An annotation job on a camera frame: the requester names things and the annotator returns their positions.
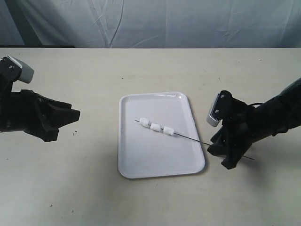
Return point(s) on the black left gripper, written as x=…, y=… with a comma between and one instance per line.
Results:
x=18, y=109

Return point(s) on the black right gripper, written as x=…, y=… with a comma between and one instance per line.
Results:
x=236, y=135

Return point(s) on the white marshmallow handle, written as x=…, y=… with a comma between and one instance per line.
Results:
x=168, y=131

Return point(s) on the white marshmallow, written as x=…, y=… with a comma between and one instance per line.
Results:
x=155, y=127
x=144, y=122

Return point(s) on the thin metal skewer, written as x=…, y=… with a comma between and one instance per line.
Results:
x=204, y=143

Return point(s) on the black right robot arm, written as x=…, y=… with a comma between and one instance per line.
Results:
x=279, y=114

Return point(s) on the white rectangular plastic tray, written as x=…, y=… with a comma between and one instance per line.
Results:
x=144, y=153

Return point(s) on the blue-grey backdrop curtain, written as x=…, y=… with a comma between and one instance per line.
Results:
x=151, y=23

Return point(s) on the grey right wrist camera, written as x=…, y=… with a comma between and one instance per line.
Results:
x=215, y=115

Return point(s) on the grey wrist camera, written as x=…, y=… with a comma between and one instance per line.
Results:
x=26, y=73
x=215, y=115

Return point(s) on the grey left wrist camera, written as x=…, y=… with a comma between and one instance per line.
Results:
x=26, y=73

